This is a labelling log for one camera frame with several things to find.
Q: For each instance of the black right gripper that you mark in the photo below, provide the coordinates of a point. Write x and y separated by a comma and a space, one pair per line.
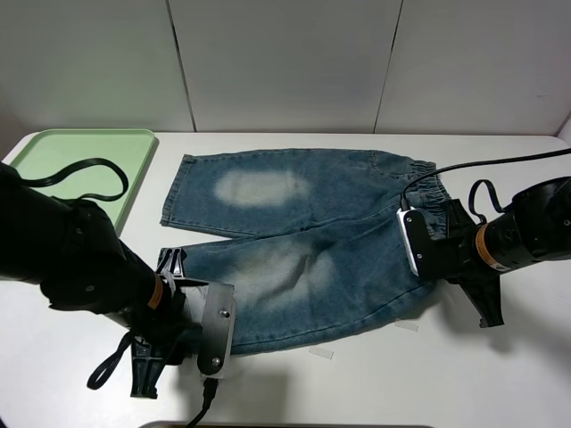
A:
456, 261

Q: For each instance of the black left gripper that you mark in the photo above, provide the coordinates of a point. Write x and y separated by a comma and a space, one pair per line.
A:
168, 324

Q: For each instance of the blue children's denim shorts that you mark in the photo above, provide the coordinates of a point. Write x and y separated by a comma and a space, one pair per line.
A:
309, 238

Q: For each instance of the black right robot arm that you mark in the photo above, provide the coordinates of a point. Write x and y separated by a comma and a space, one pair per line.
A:
485, 240

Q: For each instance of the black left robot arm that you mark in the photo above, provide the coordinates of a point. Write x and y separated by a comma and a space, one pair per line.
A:
70, 249

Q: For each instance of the clear tape strip front right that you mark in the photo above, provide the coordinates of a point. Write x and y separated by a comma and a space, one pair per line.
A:
406, 324

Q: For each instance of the clear tape strip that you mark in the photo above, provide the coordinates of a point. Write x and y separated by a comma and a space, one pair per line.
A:
406, 324
321, 352

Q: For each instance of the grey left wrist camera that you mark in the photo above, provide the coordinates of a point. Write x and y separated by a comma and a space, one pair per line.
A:
218, 324

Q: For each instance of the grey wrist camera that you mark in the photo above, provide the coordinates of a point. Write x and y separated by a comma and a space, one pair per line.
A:
418, 244
218, 324

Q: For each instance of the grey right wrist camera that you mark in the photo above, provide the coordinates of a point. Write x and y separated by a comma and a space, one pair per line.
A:
418, 244

